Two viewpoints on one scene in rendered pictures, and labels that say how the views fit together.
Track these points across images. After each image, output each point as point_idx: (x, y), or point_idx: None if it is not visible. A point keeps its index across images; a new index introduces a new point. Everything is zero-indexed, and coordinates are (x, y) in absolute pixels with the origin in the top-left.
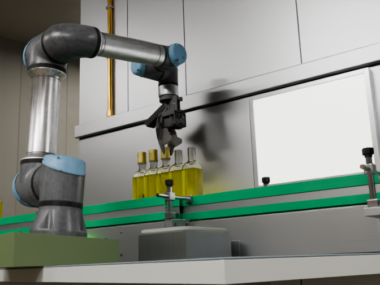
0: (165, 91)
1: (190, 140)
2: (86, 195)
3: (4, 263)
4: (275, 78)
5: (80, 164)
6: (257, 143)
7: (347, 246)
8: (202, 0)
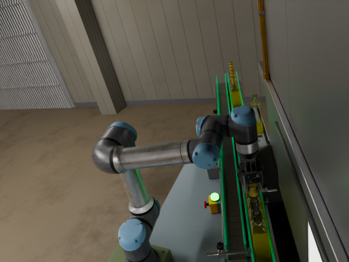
0: (237, 149)
1: (286, 178)
2: (269, 122)
3: None
4: (321, 232)
5: (130, 245)
6: (309, 260)
7: None
8: (294, 11)
